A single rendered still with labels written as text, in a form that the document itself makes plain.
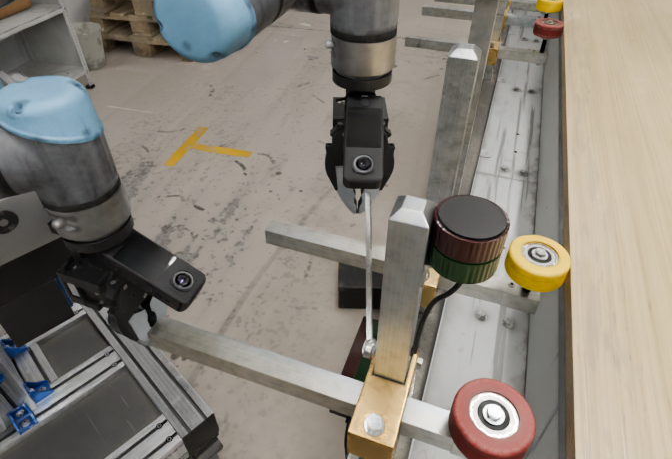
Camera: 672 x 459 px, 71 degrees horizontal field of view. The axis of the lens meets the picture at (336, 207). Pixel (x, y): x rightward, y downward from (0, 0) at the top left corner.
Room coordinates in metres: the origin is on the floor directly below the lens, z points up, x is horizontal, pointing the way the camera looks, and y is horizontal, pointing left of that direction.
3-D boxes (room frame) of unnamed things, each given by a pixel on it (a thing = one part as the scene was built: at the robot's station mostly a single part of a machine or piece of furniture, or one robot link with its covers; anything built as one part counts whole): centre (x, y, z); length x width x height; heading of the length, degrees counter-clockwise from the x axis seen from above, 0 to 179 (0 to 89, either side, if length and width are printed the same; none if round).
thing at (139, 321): (0.37, 0.27, 0.86); 0.06 x 0.03 x 0.09; 70
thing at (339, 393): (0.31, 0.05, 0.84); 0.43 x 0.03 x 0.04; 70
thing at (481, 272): (0.29, -0.11, 1.08); 0.06 x 0.06 x 0.02
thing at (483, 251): (0.29, -0.11, 1.10); 0.06 x 0.06 x 0.02
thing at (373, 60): (0.54, -0.03, 1.15); 0.08 x 0.08 x 0.05
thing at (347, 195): (0.54, -0.02, 0.97); 0.06 x 0.03 x 0.09; 0
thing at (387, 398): (0.29, -0.06, 0.85); 0.14 x 0.06 x 0.05; 160
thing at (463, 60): (0.54, -0.15, 0.92); 0.04 x 0.04 x 0.48; 70
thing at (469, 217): (0.29, -0.11, 1.01); 0.06 x 0.06 x 0.22; 70
